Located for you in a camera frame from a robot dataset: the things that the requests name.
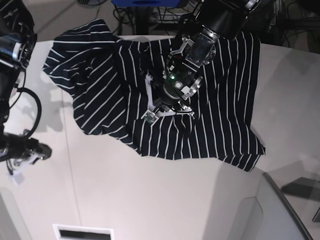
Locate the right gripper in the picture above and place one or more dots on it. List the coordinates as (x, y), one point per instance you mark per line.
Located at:
(32, 155)

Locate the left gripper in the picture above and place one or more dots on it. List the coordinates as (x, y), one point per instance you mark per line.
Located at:
(178, 107)

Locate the navy white striped t-shirt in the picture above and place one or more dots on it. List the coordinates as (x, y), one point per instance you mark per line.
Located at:
(105, 76)

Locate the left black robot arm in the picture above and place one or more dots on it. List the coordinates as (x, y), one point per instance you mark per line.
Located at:
(168, 95)

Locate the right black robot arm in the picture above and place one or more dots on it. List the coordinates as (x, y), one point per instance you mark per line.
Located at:
(17, 42)

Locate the white slotted panel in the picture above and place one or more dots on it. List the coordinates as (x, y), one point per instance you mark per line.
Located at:
(71, 232)

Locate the blue bin under table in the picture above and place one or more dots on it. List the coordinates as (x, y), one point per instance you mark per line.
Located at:
(145, 3)

